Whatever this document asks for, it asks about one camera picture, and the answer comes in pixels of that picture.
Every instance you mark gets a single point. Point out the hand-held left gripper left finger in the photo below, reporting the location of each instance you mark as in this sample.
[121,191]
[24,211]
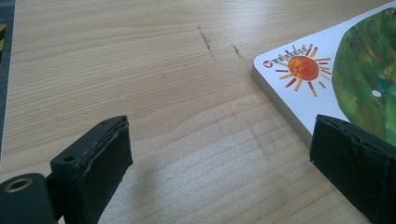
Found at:
[90,168]

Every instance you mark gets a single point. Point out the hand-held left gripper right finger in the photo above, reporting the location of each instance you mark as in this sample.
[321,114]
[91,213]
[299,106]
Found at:
[358,174]

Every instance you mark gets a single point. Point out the stand base with striped tape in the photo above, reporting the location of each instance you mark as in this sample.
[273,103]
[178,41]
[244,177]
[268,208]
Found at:
[2,29]

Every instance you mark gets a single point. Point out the white picture book with leaf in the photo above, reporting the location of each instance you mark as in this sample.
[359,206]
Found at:
[311,105]

